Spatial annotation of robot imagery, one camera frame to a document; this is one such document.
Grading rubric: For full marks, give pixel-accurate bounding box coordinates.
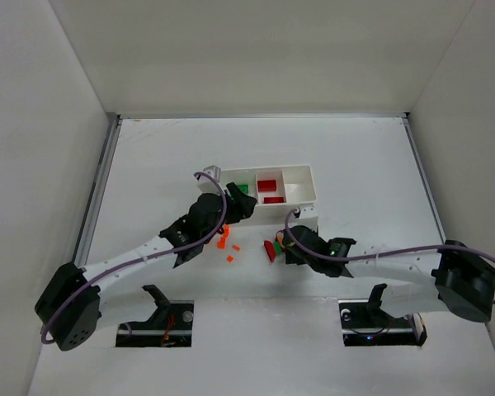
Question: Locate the red lego brick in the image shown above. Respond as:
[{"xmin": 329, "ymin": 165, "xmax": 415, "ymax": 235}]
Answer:
[{"xmin": 263, "ymin": 196, "xmax": 285, "ymax": 205}]

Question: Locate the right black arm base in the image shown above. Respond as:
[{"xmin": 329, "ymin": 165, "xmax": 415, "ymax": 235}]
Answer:
[{"xmin": 338, "ymin": 284, "xmax": 427, "ymax": 347}]

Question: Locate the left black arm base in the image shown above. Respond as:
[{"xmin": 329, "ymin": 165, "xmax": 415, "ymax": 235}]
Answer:
[{"xmin": 115, "ymin": 285, "xmax": 194, "ymax": 348}]

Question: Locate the red lego block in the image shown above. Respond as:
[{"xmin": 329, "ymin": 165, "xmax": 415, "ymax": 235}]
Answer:
[{"xmin": 257, "ymin": 179, "xmax": 277, "ymax": 192}]

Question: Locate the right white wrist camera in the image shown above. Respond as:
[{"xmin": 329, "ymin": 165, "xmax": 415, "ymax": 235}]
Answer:
[{"xmin": 290, "ymin": 205, "xmax": 318, "ymax": 233}]

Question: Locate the orange lego brick cluster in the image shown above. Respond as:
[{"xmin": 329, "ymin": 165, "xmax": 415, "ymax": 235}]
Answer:
[{"xmin": 214, "ymin": 224, "xmax": 230, "ymax": 244}]

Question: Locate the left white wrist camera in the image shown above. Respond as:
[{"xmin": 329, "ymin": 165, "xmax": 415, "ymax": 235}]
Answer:
[{"xmin": 196, "ymin": 165, "xmax": 221, "ymax": 195}]

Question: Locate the white three-compartment container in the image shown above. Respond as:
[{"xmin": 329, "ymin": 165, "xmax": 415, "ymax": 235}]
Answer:
[{"xmin": 220, "ymin": 165, "xmax": 317, "ymax": 226}]

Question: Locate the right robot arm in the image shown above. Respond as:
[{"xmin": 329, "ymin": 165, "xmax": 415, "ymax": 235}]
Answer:
[{"xmin": 283, "ymin": 225, "xmax": 495, "ymax": 323}]

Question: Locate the green flower lego stack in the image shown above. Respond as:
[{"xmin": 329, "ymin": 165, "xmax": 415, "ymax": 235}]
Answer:
[{"xmin": 263, "ymin": 230, "xmax": 285, "ymax": 263}]

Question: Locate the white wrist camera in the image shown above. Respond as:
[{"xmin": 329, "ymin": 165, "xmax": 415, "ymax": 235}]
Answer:
[
  {"xmin": 290, "ymin": 205, "xmax": 318, "ymax": 233},
  {"xmin": 196, "ymin": 165, "xmax": 221, "ymax": 195}
]

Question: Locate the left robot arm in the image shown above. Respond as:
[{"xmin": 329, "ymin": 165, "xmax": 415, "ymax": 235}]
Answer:
[{"xmin": 35, "ymin": 182, "xmax": 257, "ymax": 351}]

